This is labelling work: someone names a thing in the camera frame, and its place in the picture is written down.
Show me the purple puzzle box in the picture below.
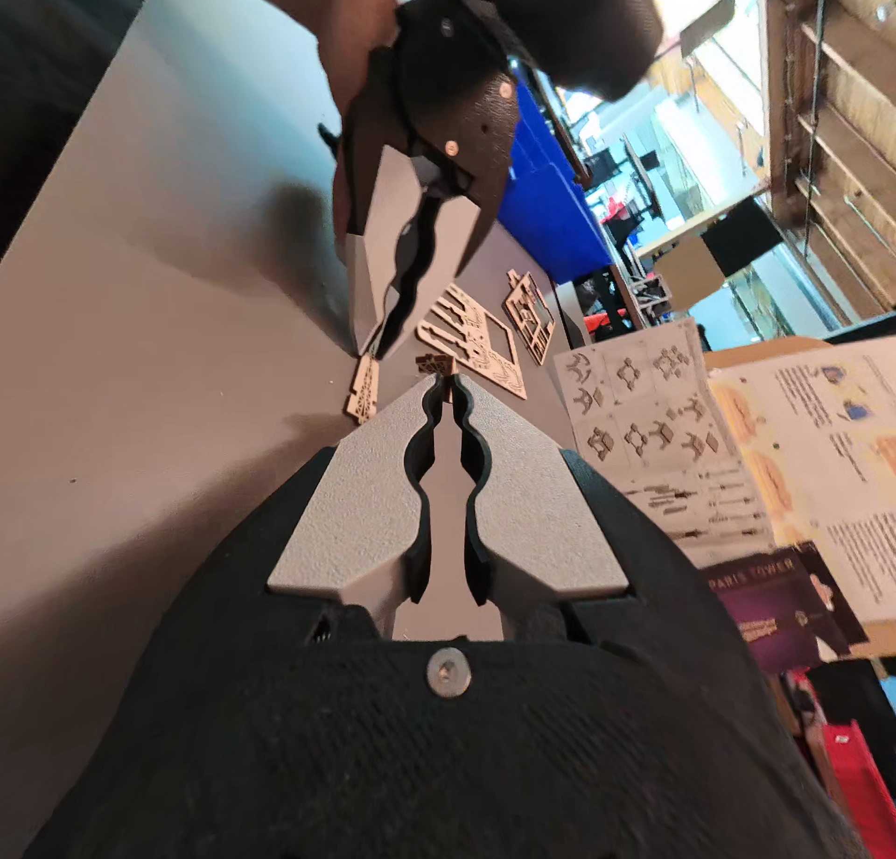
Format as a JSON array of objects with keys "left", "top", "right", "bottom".
[{"left": 700, "top": 540, "right": 872, "bottom": 674}]

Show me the red box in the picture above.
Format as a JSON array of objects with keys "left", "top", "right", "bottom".
[{"left": 798, "top": 719, "right": 896, "bottom": 859}]

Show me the blue plastic bin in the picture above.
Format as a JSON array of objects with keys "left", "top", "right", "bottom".
[{"left": 493, "top": 68, "right": 617, "bottom": 286}]

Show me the black board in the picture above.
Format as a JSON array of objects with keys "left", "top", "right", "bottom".
[{"left": 700, "top": 197, "right": 785, "bottom": 279}]

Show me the illustrated paper booklet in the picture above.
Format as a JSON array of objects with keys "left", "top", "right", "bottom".
[{"left": 707, "top": 351, "right": 896, "bottom": 625}]

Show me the paper instruction sheet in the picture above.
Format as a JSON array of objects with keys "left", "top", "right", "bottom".
[{"left": 553, "top": 316, "right": 778, "bottom": 569}]

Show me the beige board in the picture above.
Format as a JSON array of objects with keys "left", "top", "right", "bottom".
[{"left": 654, "top": 232, "right": 729, "bottom": 314}]

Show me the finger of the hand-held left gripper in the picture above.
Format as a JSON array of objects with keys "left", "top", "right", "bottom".
[
  {"left": 344, "top": 145, "right": 425, "bottom": 357},
  {"left": 377, "top": 197, "right": 485, "bottom": 361}
]

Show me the wooden puzzle cutout sheet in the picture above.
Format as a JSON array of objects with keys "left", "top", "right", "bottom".
[{"left": 416, "top": 283, "right": 529, "bottom": 401}]

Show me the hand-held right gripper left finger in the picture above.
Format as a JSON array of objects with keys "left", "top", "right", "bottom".
[{"left": 266, "top": 374, "right": 448, "bottom": 641}]

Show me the person's left forearm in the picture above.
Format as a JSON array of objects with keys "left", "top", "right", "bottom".
[{"left": 192, "top": 0, "right": 403, "bottom": 118}]

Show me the small wooden laser-cut sheet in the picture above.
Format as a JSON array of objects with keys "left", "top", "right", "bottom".
[{"left": 500, "top": 269, "right": 557, "bottom": 366}]

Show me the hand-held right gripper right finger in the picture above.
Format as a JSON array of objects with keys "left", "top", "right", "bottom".
[{"left": 451, "top": 374, "right": 631, "bottom": 641}]

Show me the tan board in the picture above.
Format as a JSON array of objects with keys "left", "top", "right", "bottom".
[{"left": 703, "top": 336, "right": 834, "bottom": 371}]

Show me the hanging sign board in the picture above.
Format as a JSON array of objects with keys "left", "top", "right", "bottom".
[{"left": 679, "top": 0, "right": 737, "bottom": 60}]

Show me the wooden lattice panel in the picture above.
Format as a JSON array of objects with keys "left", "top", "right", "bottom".
[{"left": 343, "top": 351, "right": 382, "bottom": 426}]

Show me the grey desk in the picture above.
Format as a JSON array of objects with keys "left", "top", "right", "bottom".
[{"left": 0, "top": 0, "right": 582, "bottom": 859}]

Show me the brown wooden rack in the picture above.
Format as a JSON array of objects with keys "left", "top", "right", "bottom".
[{"left": 763, "top": 0, "right": 896, "bottom": 328}]

